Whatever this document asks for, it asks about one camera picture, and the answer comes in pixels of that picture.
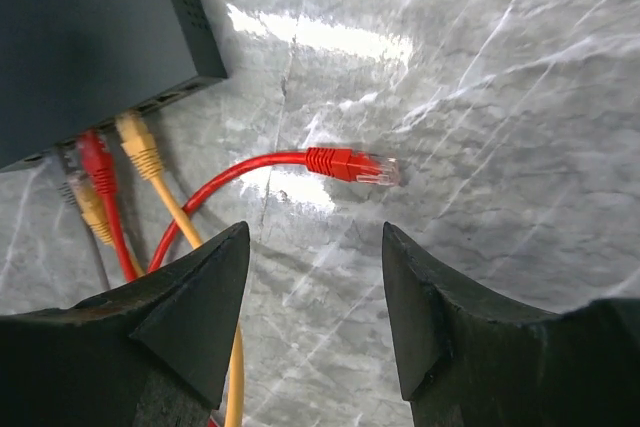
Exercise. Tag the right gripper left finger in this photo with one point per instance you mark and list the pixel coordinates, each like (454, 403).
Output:
(153, 352)

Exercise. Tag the small black box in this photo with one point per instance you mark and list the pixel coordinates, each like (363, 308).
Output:
(71, 65)

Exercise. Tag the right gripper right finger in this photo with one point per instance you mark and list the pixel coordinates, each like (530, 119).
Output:
(469, 356)

